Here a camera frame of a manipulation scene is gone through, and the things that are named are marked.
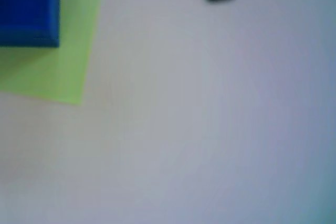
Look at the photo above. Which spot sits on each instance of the large blue cube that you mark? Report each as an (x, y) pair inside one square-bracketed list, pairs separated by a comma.
[(26, 6)]

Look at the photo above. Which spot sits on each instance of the green paper square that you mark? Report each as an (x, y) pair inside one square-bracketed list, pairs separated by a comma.
[(71, 64)]

